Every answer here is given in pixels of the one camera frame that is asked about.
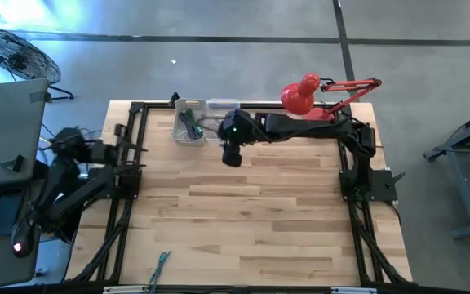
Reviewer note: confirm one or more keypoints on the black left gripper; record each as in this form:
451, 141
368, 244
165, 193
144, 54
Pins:
118, 155

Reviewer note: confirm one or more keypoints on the blue-grey metal table frame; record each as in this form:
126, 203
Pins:
467, 188

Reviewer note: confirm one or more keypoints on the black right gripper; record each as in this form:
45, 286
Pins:
237, 130

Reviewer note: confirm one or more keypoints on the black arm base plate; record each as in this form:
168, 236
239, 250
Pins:
131, 183
382, 190

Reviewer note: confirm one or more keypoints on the dark mouse pad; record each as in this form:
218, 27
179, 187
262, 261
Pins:
4, 212

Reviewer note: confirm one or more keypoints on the silver metal bracket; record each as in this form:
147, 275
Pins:
122, 290
353, 290

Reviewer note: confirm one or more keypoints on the clear plastic container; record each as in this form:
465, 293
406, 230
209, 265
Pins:
223, 104

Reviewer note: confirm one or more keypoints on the black floor fan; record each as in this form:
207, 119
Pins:
16, 57

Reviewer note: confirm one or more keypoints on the red desk lamp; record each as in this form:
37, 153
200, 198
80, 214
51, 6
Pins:
298, 98

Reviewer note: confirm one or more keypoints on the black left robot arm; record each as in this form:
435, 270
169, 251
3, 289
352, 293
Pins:
76, 196

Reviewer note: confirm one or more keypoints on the black computer mouse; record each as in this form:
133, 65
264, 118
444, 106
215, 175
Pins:
23, 241

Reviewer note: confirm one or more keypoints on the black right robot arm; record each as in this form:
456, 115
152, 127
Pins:
300, 124

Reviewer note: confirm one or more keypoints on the black aluminium table frame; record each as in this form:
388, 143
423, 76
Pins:
375, 253

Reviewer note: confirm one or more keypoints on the small black desk clamp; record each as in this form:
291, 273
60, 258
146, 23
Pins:
13, 163

